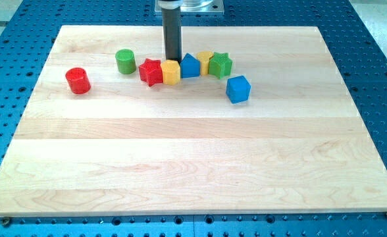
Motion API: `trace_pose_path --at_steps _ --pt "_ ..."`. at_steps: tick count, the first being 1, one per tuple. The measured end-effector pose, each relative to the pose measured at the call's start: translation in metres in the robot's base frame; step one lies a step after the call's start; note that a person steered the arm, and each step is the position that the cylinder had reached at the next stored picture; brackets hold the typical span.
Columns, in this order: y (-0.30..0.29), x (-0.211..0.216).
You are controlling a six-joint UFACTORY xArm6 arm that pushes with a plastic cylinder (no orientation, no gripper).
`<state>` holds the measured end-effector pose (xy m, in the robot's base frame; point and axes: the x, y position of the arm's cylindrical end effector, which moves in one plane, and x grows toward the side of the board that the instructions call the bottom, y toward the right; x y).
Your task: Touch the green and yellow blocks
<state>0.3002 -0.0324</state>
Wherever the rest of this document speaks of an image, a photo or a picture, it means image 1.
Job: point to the blue house-shaped block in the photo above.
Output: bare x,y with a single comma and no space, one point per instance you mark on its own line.
190,66

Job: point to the blue cube block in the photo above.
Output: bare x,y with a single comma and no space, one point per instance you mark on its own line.
238,89

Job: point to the yellow hexagon block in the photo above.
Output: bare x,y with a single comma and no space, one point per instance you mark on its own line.
171,72

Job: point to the green star block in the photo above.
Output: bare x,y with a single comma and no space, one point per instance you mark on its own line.
220,65

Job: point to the red star block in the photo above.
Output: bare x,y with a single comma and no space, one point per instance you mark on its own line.
151,72

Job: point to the yellow cylinder block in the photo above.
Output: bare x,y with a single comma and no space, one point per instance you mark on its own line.
204,57

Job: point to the light wooden board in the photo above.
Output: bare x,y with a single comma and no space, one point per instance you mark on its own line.
298,144

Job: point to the green cylinder block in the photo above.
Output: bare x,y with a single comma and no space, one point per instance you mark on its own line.
125,61

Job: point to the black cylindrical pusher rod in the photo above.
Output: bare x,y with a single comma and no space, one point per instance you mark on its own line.
171,17

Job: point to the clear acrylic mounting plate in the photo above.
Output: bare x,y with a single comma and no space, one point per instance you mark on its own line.
199,7

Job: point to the red cylinder block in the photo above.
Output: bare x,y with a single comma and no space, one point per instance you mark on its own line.
78,81

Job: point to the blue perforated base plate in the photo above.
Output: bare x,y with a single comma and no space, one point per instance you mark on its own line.
29,36

